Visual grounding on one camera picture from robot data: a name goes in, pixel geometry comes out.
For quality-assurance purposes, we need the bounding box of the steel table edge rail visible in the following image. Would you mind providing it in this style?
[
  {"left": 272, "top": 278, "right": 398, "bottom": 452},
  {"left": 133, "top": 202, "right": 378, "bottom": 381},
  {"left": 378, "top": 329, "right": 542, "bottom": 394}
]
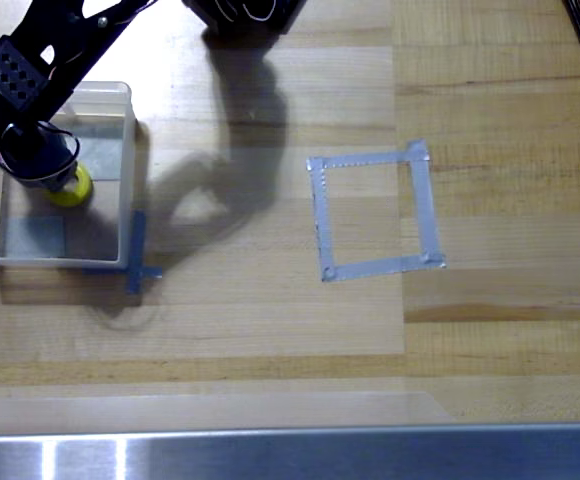
[{"left": 0, "top": 423, "right": 580, "bottom": 480}]

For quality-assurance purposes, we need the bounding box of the clear plastic box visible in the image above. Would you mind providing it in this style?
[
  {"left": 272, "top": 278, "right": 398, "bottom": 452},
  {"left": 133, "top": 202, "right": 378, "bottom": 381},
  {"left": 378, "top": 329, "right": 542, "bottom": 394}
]
[{"left": 0, "top": 80, "right": 137, "bottom": 269}]

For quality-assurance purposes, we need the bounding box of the yellow ring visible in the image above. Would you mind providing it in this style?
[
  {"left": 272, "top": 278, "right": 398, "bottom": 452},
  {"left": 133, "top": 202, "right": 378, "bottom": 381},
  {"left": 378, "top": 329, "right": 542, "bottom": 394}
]
[{"left": 44, "top": 163, "right": 95, "bottom": 209}]

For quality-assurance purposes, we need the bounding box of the blue-grey corner tape strip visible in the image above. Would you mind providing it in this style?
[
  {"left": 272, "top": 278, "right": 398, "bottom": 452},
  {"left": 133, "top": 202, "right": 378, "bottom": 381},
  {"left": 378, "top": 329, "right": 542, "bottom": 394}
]
[
  {"left": 126, "top": 210, "right": 146, "bottom": 295},
  {"left": 82, "top": 265, "right": 164, "bottom": 280}
]

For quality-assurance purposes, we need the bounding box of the long grey tape strip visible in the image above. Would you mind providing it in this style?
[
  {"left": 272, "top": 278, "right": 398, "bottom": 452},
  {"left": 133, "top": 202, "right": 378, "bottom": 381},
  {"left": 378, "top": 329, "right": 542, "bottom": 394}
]
[
  {"left": 321, "top": 252, "right": 446, "bottom": 283},
  {"left": 405, "top": 140, "right": 446, "bottom": 269},
  {"left": 307, "top": 158, "right": 339, "bottom": 281}
]

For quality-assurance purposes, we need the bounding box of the small grey tape patch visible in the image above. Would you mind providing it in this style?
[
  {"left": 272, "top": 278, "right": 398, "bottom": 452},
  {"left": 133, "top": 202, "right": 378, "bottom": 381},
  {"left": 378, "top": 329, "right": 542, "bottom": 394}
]
[{"left": 4, "top": 215, "right": 67, "bottom": 259}]

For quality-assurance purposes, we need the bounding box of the large grey tape patch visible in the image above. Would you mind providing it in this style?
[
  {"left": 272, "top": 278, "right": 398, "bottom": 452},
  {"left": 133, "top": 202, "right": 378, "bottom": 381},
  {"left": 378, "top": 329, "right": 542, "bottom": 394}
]
[{"left": 75, "top": 124, "right": 124, "bottom": 182}]

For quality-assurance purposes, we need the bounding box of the short grey tape strip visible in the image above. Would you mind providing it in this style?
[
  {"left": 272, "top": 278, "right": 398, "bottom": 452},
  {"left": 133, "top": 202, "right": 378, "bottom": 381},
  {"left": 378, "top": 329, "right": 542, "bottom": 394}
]
[{"left": 307, "top": 149, "right": 429, "bottom": 174}]

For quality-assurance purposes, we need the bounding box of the black servo wire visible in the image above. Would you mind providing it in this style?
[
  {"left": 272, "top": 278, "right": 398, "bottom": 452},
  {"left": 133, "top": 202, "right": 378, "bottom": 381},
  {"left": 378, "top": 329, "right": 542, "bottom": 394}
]
[{"left": 39, "top": 122, "right": 81, "bottom": 176}]

